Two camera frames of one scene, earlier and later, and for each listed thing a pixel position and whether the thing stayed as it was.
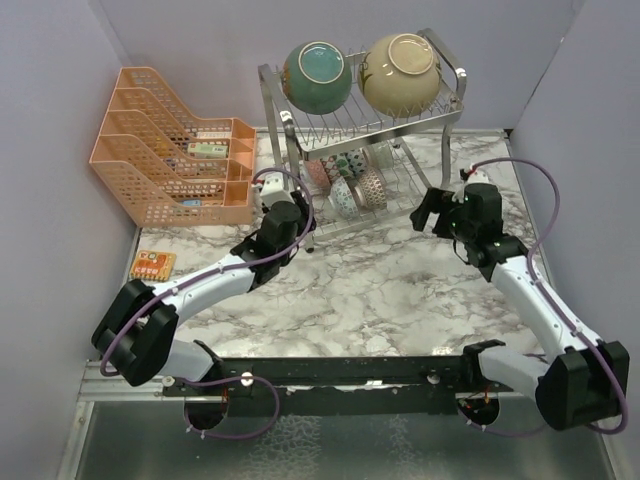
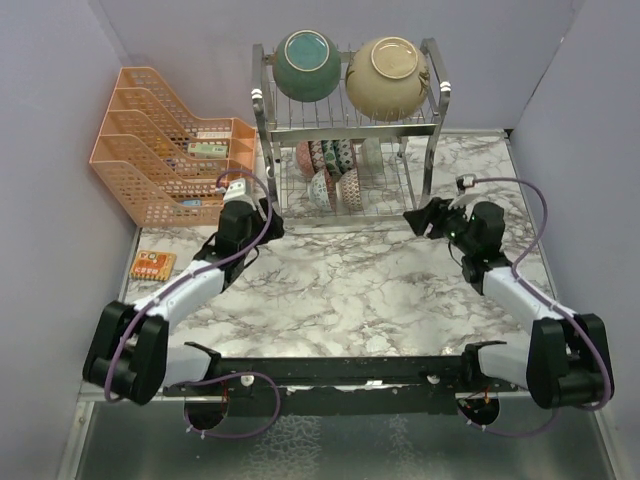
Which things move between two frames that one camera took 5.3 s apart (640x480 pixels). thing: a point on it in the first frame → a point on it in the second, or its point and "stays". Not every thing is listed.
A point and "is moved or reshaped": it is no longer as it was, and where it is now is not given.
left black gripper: [305, 214] → [265, 208]
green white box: [207, 150] stays
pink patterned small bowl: [318, 174] → [303, 160]
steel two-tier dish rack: [359, 162] is moved or reshaped
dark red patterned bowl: [330, 167] → [316, 152]
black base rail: [342, 386] stays
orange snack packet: [153, 265] stays
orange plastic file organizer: [168, 167] stays
